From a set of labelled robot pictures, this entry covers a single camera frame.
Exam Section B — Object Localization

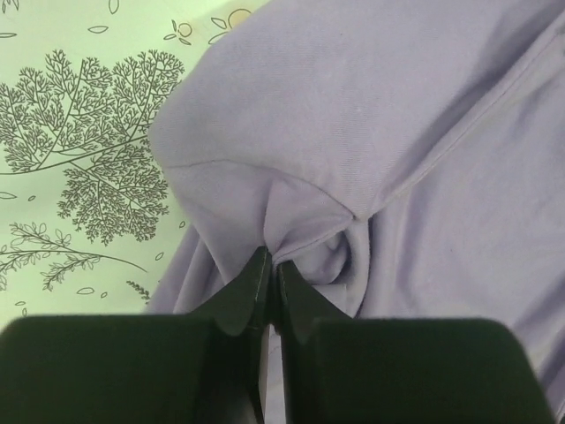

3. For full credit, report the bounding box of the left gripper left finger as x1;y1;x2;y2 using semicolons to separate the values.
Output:
1;248;270;423

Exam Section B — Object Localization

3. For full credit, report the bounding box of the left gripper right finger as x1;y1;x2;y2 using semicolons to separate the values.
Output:
276;262;554;423

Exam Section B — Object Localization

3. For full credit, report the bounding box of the purple t shirt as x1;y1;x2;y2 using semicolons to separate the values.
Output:
147;1;564;418

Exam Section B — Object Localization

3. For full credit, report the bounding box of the floral patterned table mat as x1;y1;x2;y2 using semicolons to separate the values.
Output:
1;0;259;323

